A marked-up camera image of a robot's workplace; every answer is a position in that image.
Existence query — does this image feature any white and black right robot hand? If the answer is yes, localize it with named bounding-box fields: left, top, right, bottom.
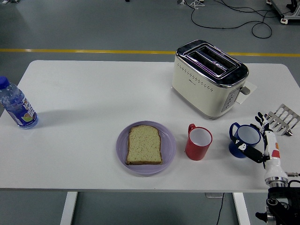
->
left=231, top=112, right=288, bottom=180

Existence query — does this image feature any blue cup with handle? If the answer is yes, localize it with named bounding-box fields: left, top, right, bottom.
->
left=228, top=121, right=262, bottom=159

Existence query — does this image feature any slice of bread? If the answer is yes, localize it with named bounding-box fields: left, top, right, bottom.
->
left=126, top=125, right=163, bottom=165

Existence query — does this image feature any silver metal toast rack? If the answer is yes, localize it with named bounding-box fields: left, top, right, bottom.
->
left=263, top=104, right=300, bottom=136

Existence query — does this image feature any white table leg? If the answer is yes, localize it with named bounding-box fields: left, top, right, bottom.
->
left=60, top=191, right=78, bottom=225
left=232, top=192, right=251, bottom=225

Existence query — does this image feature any white box under table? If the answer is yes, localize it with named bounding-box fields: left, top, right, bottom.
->
left=205, top=192, right=225, bottom=199

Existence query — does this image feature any cream and chrome toaster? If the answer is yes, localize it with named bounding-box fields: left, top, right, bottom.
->
left=171, top=39, right=251, bottom=120

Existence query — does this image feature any purple round plate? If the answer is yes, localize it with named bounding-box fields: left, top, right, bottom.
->
left=116, top=120, right=177, bottom=177

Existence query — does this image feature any clear water bottle blue cap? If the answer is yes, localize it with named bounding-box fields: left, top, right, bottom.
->
left=0, top=76, right=39, bottom=129

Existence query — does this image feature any black cable under table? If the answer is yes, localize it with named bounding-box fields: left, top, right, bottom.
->
left=215, top=192, right=225, bottom=225

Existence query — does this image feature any red cup with handle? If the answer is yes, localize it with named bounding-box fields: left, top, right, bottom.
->
left=185, top=123, right=213, bottom=161

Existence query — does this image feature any black floor cable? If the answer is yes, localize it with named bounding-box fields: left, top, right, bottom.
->
left=191, top=0, right=291, bottom=39

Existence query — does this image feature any wheeled equipment frame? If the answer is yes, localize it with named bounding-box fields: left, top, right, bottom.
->
left=266, top=0, right=300, bottom=24

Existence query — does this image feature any white floor cable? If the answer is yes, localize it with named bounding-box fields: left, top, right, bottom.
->
left=189, top=0, right=205, bottom=9

